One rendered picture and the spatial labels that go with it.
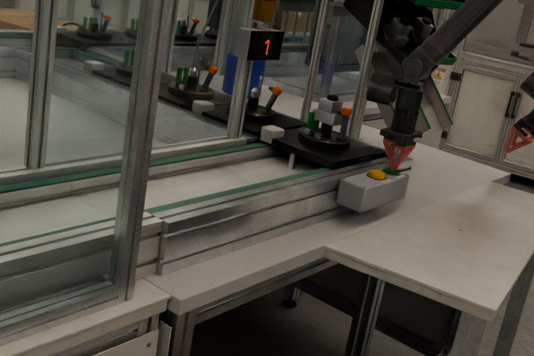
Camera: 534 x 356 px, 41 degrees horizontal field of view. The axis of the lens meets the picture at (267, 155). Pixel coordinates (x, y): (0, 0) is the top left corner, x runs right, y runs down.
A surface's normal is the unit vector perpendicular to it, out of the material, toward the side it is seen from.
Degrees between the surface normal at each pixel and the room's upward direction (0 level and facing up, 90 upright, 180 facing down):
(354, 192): 90
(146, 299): 0
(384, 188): 90
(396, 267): 0
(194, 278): 0
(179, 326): 90
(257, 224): 90
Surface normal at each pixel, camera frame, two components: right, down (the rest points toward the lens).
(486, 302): 0.17, -0.95
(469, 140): -0.49, 0.17
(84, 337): 0.76, 0.30
